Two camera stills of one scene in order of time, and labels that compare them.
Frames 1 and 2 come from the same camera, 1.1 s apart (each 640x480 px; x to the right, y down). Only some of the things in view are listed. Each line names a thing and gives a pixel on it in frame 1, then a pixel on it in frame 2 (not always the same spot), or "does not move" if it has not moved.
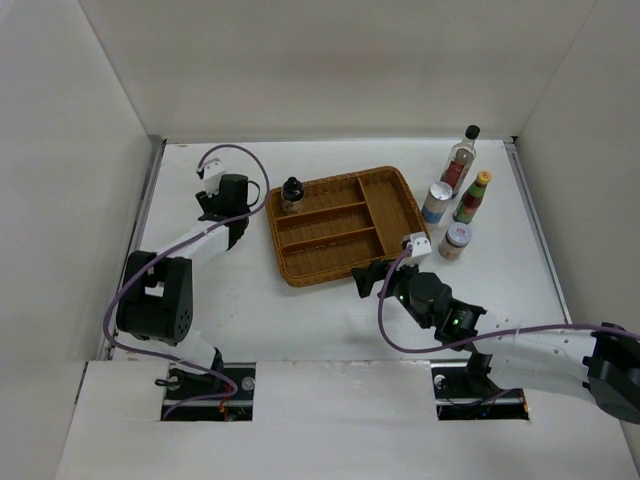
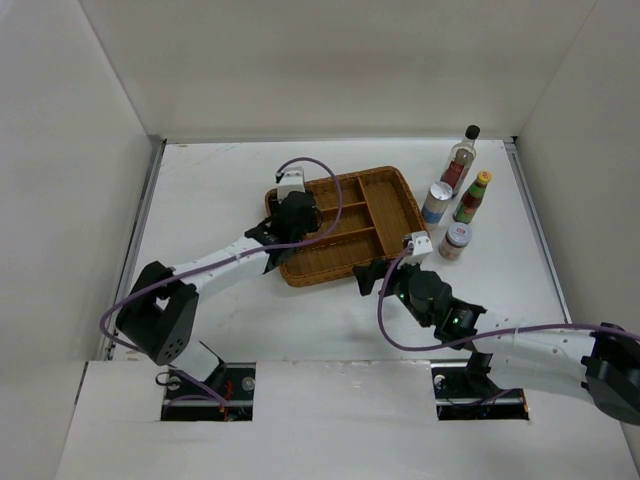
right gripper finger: x=365 y=277 does not move
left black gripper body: x=209 y=203 to x=310 y=228
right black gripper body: x=400 y=287 does not move
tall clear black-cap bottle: x=460 y=161 does not move
